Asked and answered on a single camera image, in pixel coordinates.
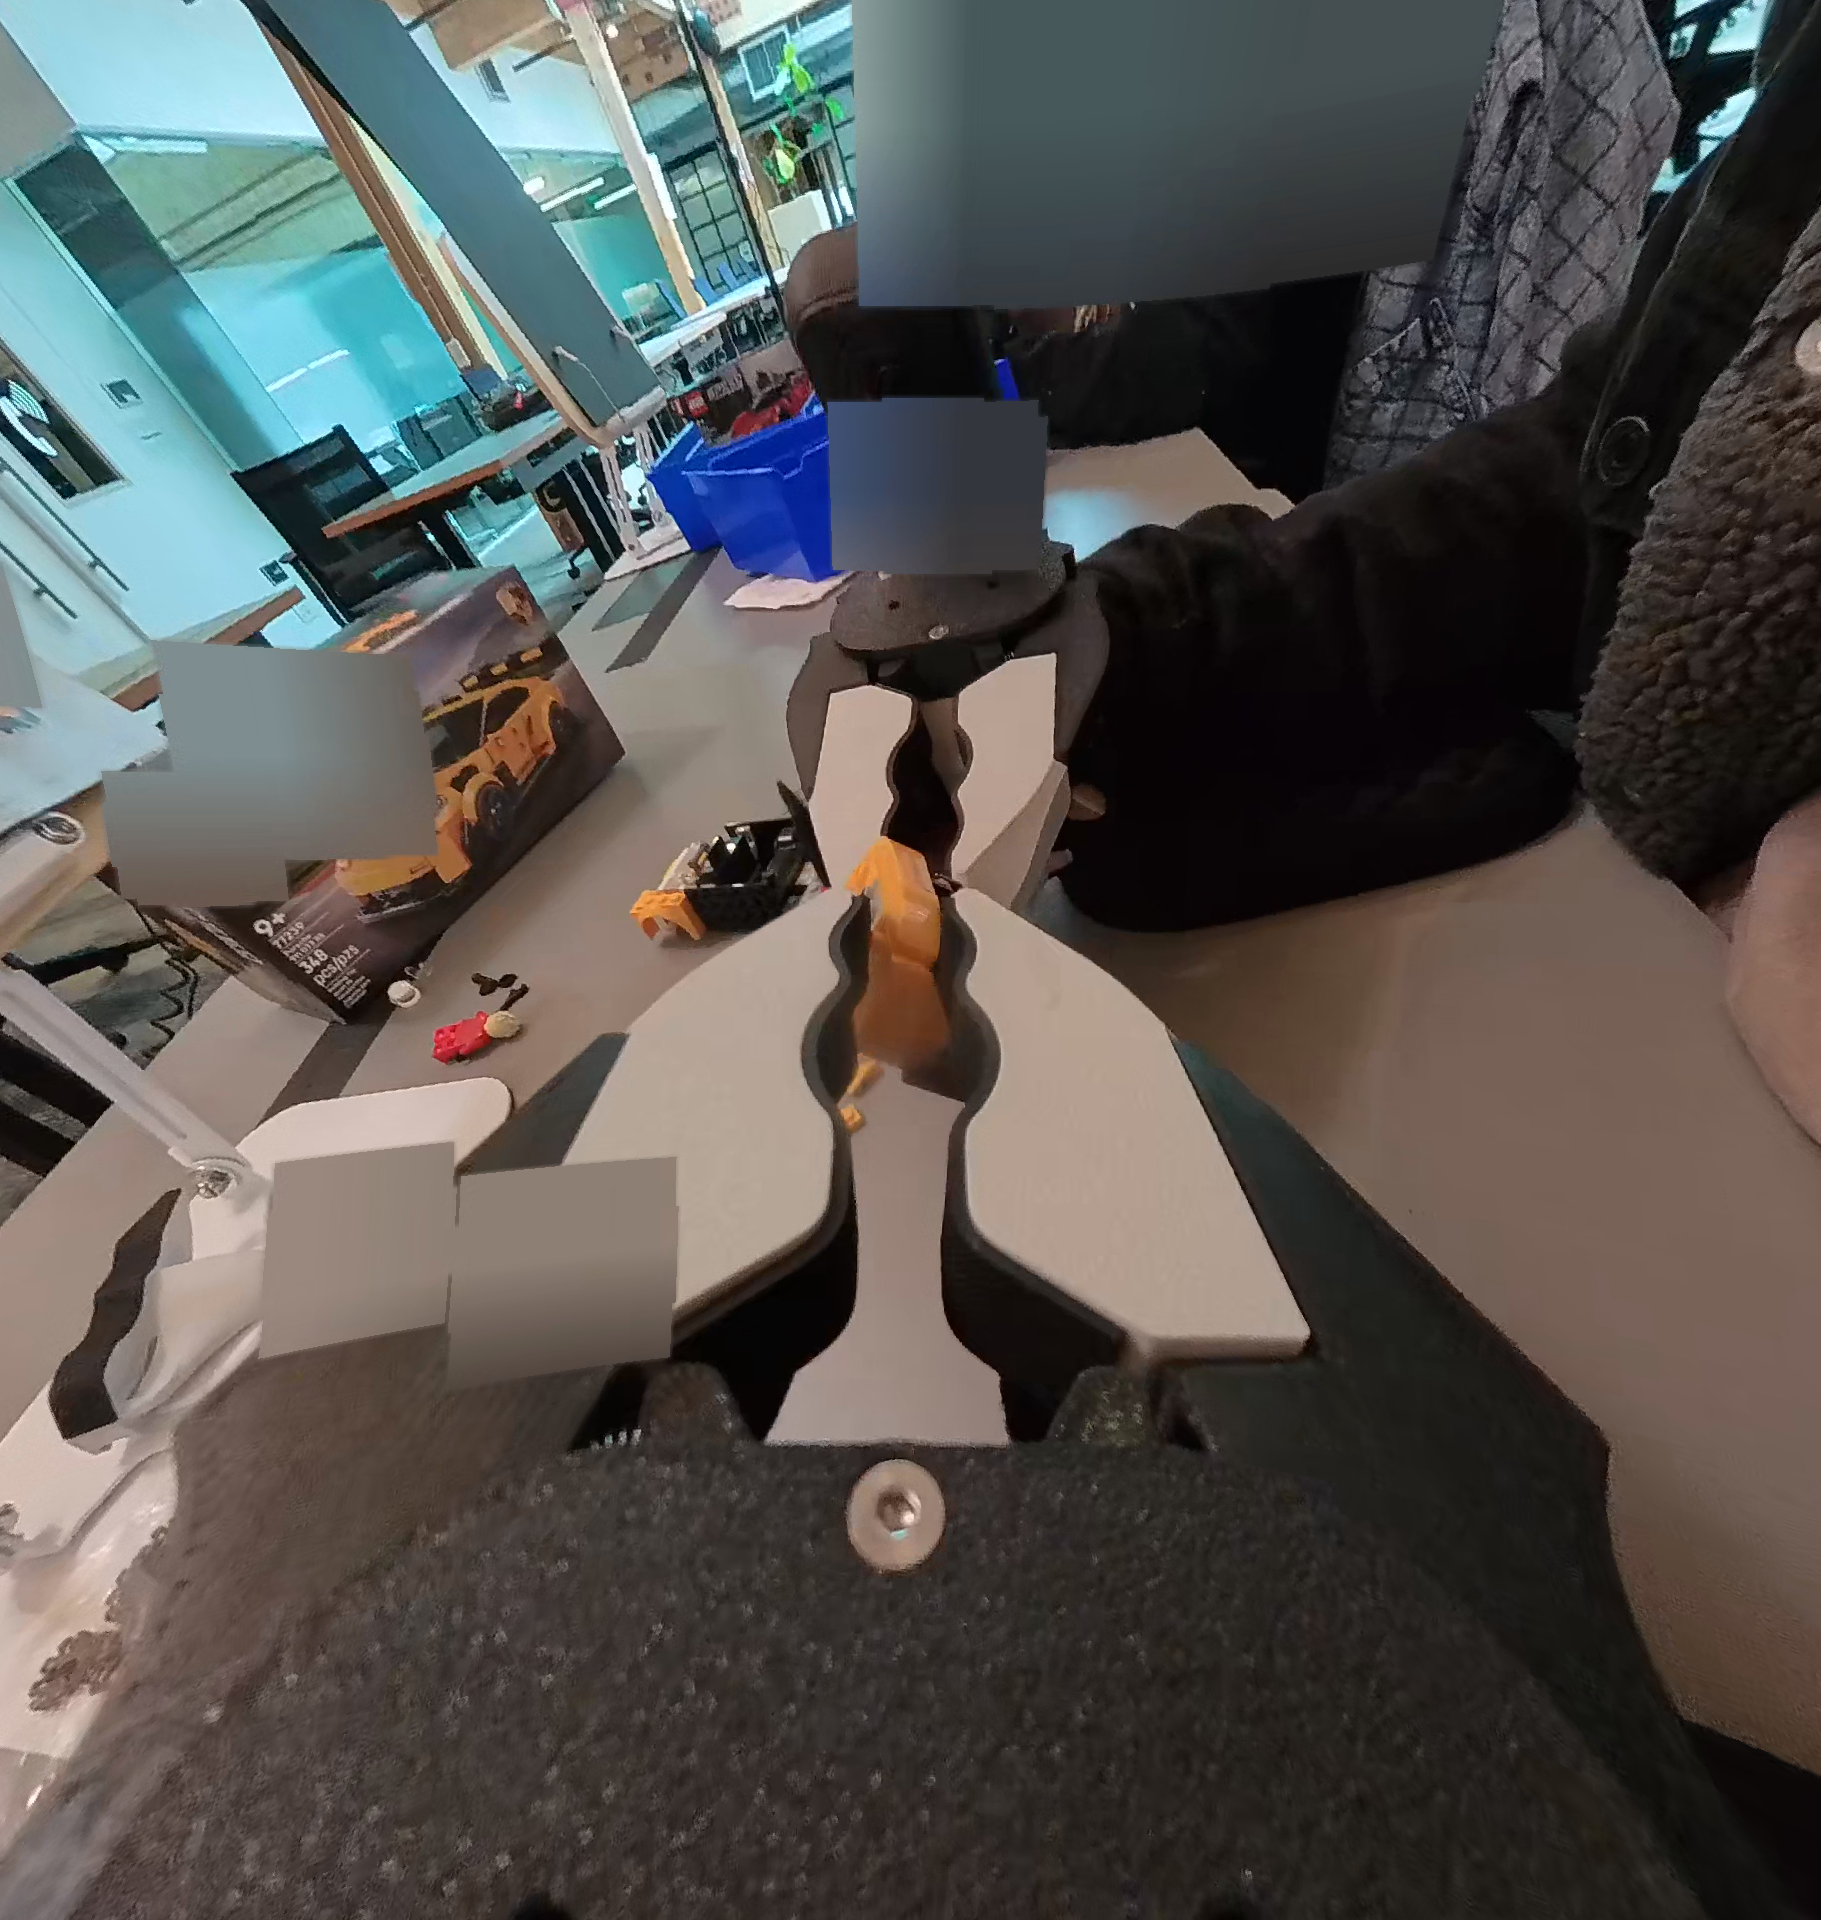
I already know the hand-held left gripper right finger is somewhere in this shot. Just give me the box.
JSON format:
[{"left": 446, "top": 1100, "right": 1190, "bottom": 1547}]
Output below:
[{"left": 940, "top": 892, "right": 1314, "bottom": 1374}]

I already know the black and orange car chassis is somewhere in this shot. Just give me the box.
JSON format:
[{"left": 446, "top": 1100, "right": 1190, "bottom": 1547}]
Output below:
[{"left": 629, "top": 781, "right": 829, "bottom": 948}]

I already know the lego instruction booklet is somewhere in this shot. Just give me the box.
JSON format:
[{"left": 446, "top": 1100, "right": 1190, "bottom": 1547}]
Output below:
[{"left": 0, "top": 661, "right": 169, "bottom": 873}]

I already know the orange black lego car assembly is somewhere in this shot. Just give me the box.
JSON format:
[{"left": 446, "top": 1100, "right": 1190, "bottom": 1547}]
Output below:
[{"left": 843, "top": 838, "right": 954, "bottom": 1129}]

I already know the blue plastic bin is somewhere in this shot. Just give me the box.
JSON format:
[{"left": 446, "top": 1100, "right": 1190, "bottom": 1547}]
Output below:
[
  {"left": 646, "top": 427, "right": 733, "bottom": 549},
  {"left": 701, "top": 404, "right": 837, "bottom": 580}
]

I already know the black white stand clamp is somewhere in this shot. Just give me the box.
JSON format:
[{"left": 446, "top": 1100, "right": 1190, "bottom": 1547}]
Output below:
[{"left": 51, "top": 1192, "right": 267, "bottom": 1457}]

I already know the grey fleece jacket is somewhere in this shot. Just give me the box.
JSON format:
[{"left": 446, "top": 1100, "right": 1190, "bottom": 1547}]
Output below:
[{"left": 1577, "top": 135, "right": 1821, "bottom": 887}]

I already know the wooden pillar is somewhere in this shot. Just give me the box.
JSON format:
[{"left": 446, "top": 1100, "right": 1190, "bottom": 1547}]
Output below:
[
  {"left": 586, "top": 0, "right": 702, "bottom": 309},
  {"left": 302, "top": 67, "right": 478, "bottom": 385}
]

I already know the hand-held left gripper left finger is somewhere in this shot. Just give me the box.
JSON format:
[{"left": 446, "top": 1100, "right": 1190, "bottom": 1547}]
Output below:
[{"left": 566, "top": 899, "right": 860, "bottom": 1336}]

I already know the potted plant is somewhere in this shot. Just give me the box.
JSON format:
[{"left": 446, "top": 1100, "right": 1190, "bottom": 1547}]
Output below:
[{"left": 760, "top": 46, "right": 853, "bottom": 228}]

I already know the blue plaid cloth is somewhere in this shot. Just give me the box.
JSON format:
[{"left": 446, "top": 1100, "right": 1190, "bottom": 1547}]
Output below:
[{"left": 1330, "top": 0, "right": 1684, "bottom": 483}]

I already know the dark partition panel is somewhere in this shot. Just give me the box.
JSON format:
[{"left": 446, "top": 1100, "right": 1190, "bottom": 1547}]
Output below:
[{"left": 242, "top": 0, "right": 663, "bottom": 444}]

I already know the person's right forearm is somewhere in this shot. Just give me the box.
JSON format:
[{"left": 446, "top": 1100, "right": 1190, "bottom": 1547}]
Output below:
[{"left": 1060, "top": 345, "right": 1663, "bottom": 932}]

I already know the wooden office desk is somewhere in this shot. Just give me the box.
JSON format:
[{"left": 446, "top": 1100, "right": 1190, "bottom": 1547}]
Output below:
[{"left": 325, "top": 412, "right": 573, "bottom": 573}]

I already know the yellow car lego box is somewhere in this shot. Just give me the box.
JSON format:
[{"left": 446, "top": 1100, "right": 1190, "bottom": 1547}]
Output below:
[{"left": 137, "top": 568, "right": 624, "bottom": 1025}]

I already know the clear bag of dark pieces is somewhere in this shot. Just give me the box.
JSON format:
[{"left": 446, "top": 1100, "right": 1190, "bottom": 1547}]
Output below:
[{"left": 0, "top": 1521, "right": 177, "bottom": 1802}]

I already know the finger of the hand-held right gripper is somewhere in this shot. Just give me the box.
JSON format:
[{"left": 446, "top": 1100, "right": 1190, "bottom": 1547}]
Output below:
[
  {"left": 805, "top": 682, "right": 928, "bottom": 905},
  {"left": 946, "top": 651, "right": 1072, "bottom": 910}
]

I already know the black office chair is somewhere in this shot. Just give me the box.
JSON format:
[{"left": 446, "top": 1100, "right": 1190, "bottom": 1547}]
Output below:
[{"left": 231, "top": 427, "right": 448, "bottom": 625}]

